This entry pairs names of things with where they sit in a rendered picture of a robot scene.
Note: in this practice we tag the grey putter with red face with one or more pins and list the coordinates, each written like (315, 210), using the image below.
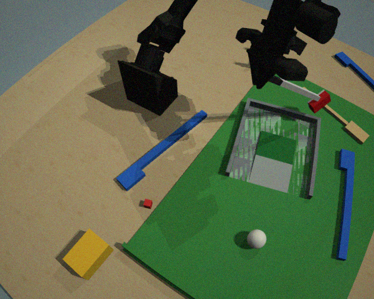
(317, 101)

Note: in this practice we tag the green flat mat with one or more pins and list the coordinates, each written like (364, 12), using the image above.
(198, 233)

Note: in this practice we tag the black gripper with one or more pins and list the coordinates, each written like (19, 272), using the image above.
(267, 50)

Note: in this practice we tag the red cube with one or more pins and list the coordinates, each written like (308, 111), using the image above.
(147, 204)

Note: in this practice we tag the white golf ball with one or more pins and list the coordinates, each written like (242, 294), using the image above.
(256, 239)

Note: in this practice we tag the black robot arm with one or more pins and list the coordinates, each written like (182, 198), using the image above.
(312, 17)

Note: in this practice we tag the yellow rectangular block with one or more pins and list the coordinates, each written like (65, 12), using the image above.
(88, 254)

